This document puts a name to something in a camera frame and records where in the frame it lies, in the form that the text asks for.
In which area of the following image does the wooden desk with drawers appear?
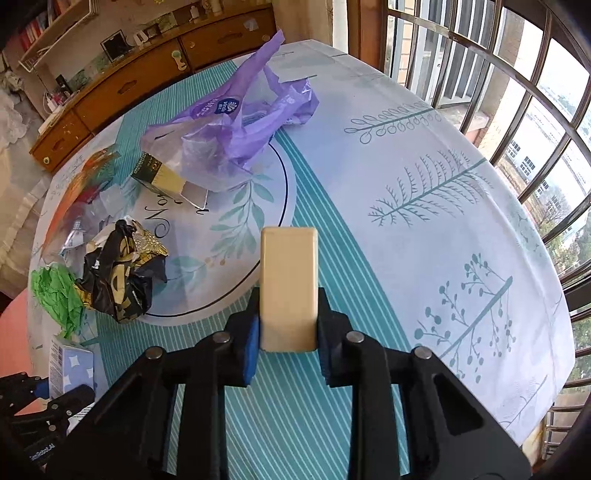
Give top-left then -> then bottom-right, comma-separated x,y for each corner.
30,4 -> 278,174

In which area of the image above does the dark green box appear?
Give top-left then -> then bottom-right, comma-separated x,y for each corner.
130,152 -> 208,210

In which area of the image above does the wooden bookshelf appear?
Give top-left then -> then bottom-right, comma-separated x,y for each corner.
0,0 -> 95,72

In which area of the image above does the clear plastic bottle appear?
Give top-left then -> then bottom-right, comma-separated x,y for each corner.
60,187 -> 139,259

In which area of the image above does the black picture frame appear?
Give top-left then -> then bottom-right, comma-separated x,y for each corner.
100,30 -> 129,61

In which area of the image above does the row of books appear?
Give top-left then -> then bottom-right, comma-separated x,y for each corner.
18,0 -> 70,47

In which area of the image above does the printed teal white tablecloth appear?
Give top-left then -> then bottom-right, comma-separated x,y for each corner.
28,39 -> 578,480

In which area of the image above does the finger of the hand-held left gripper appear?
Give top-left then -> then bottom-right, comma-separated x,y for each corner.
11,385 -> 95,437
0,374 -> 51,409

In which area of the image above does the white blue box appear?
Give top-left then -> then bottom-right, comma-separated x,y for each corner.
48,337 -> 95,400

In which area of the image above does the purple plastic bag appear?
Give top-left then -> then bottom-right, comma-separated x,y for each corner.
141,30 -> 320,192

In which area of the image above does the beige box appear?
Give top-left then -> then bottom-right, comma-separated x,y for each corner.
259,226 -> 319,354

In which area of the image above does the black gold crumpled wrapper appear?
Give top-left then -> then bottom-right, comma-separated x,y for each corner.
76,219 -> 169,324

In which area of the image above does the orange colourful wrapper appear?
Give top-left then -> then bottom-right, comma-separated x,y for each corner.
51,148 -> 123,232

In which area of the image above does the metal window grille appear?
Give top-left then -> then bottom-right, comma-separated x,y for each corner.
383,0 -> 591,462

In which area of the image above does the green paper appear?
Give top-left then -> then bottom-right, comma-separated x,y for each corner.
31,265 -> 86,340

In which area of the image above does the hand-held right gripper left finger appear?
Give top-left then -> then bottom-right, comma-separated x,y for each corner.
45,286 -> 262,480

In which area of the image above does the white wire rack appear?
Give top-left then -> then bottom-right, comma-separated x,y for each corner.
18,0 -> 92,73

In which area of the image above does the white power strip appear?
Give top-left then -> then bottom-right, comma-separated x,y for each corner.
43,90 -> 71,115

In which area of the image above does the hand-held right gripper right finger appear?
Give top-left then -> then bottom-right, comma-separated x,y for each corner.
316,286 -> 532,480

